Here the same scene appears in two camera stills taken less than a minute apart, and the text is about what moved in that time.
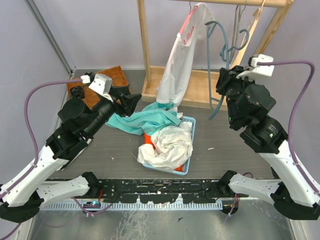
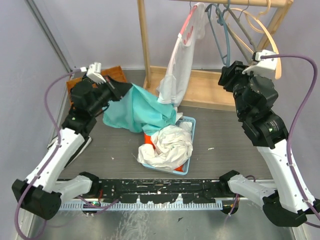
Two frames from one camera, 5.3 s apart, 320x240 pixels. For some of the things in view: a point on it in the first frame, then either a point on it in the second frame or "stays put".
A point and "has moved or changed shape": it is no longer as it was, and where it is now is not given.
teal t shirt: [152, 118] has moved or changed shape
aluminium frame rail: [138, 206] stays put
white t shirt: [173, 146] stays put
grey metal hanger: [236, 36] to [249, 57]
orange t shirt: [147, 140] stays put
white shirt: [198, 25] stays put
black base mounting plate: [161, 191] stays put
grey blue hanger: [209, 29] to [220, 20]
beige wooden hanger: [237, 59] to [278, 76]
